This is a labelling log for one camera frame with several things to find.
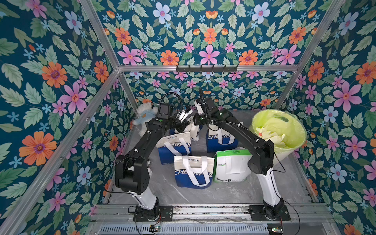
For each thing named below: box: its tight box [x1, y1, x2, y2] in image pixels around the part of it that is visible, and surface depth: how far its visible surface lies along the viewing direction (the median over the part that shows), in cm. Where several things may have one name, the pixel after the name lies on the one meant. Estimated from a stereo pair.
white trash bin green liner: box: [250, 108, 308, 163], surface depth 84 cm
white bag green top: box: [212, 149, 253, 183], surface depth 74 cm
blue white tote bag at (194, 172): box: [174, 155, 215, 190], surface depth 70 cm
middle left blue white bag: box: [155, 131, 192, 165], surface depth 82 cm
